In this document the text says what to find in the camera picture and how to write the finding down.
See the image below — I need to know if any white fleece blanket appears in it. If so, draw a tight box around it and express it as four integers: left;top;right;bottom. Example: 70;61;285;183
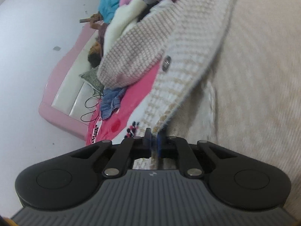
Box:
103;0;147;55

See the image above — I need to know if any pink floral bed sheet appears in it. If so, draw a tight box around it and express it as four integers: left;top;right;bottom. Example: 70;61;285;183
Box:
86;63;160;145

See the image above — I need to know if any blue denim garment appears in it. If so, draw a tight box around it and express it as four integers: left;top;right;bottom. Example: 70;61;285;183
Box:
100;87;127;120

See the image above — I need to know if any pink bed headboard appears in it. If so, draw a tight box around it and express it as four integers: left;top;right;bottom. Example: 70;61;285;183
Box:
39;25;97;140

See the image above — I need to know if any blue crumpled cloth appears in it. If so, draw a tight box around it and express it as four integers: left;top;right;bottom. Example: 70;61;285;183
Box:
98;0;120;24

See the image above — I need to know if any beige white houndstooth cardigan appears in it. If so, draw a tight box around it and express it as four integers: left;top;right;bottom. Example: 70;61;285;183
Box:
97;0;300;182

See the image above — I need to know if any person lying on bed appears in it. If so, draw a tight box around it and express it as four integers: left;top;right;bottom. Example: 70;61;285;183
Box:
85;12;108;68

